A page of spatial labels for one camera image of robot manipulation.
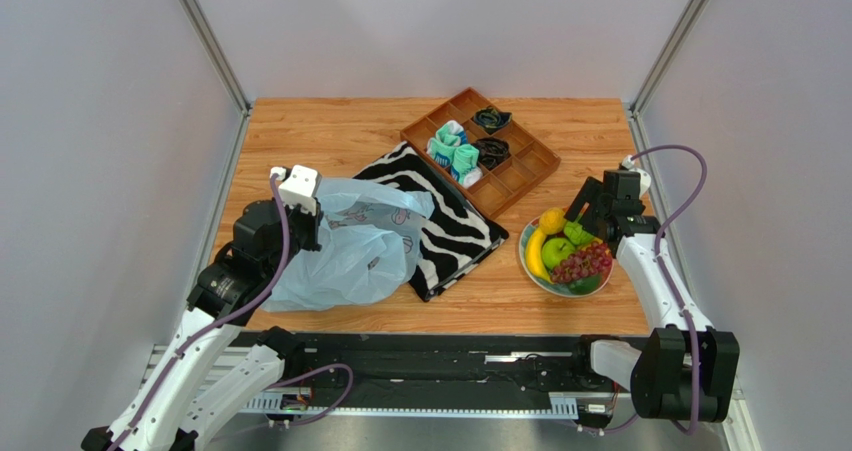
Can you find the orange fruit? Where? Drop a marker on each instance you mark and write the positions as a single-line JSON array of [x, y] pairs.
[[552, 221]]

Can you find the teal white sock pair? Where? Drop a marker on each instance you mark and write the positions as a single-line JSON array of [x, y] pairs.
[[464, 167]]

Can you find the yellow banana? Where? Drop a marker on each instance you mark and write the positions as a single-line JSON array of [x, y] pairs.
[[533, 255]]

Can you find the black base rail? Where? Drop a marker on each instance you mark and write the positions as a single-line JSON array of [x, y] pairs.
[[466, 374]]

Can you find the fruit plate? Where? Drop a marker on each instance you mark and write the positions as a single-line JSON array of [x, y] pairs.
[[553, 288]]

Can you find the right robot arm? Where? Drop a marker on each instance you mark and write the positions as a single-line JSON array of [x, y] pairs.
[[686, 369]]

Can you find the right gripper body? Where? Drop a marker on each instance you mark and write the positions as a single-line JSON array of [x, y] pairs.
[[595, 207]]

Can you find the zebra striped cushion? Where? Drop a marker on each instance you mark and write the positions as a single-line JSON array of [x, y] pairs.
[[455, 239]]

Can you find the green bumpy fruit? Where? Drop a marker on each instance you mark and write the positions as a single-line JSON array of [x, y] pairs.
[[577, 235]]

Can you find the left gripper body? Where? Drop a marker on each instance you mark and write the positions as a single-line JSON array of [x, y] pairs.
[[303, 228]]

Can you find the light blue plastic bag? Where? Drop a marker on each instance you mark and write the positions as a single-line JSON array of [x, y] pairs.
[[370, 246]]

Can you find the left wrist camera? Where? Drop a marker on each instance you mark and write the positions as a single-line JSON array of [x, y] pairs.
[[297, 186]]

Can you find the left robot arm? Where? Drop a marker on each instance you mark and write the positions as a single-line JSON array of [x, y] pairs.
[[171, 412]]

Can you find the green apple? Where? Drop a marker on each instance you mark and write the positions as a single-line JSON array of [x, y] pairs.
[[556, 250]]

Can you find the purple grapes bunch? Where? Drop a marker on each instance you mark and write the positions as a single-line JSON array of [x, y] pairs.
[[592, 260]]

